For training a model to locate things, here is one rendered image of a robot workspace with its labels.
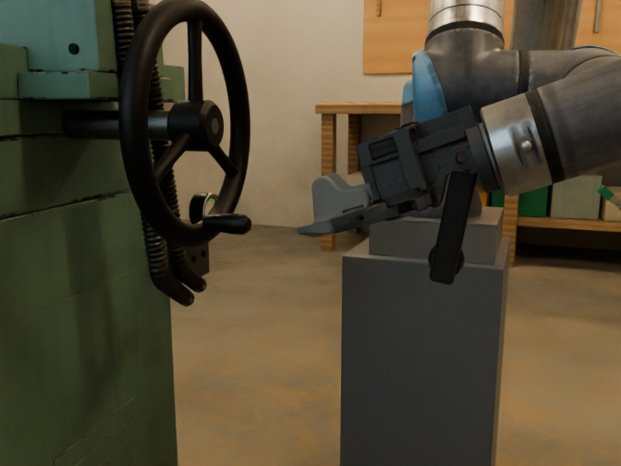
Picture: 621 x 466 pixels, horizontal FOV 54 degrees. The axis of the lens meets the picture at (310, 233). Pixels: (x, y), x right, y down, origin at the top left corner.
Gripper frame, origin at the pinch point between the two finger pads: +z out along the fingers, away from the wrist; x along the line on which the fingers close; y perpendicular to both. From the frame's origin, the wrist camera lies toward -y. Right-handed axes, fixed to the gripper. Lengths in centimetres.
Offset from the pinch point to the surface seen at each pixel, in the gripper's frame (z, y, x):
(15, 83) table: 25.7, 26.3, 4.4
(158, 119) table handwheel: 14.4, 17.9, -3.0
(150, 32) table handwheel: 6.8, 24.4, 6.0
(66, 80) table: 19.4, 24.3, 4.2
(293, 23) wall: 86, 104, -341
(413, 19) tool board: 11, 75, -335
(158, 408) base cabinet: 43, -22, -20
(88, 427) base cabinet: 41.2, -16.8, -2.7
